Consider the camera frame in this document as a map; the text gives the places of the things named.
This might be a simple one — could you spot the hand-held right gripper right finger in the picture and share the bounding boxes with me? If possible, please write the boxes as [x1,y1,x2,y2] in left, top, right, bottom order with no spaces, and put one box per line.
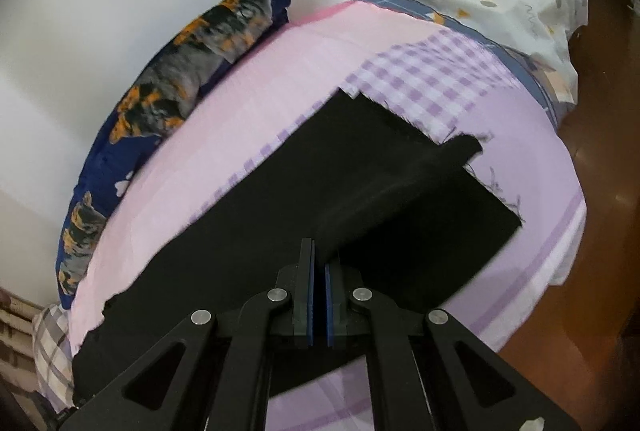
[324,258,583,431]

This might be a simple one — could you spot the grey plaid cloth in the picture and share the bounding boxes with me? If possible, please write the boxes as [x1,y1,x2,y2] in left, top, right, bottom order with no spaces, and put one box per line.
[31,303,76,399]

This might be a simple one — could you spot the brown slatted panel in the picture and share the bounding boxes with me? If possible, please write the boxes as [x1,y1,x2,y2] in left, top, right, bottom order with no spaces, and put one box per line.
[0,291,46,382]

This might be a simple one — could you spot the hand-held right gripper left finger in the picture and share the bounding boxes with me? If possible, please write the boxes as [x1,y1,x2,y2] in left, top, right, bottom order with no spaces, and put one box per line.
[60,238,317,431]

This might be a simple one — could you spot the pink purple checked bed sheet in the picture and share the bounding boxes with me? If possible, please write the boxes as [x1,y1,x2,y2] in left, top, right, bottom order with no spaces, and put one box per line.
[67,0,587,431]

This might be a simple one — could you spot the blue plaid cloth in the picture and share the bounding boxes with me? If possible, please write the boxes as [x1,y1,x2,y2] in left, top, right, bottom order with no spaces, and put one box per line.
[357,0,576,126]

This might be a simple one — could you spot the black pants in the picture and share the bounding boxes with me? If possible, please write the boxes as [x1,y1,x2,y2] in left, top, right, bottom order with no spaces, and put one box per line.
[71,87,523,399]

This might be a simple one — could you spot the navy animal print blanket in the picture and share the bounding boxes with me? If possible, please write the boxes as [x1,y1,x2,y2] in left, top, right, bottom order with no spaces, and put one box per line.
[56,0,292,310]

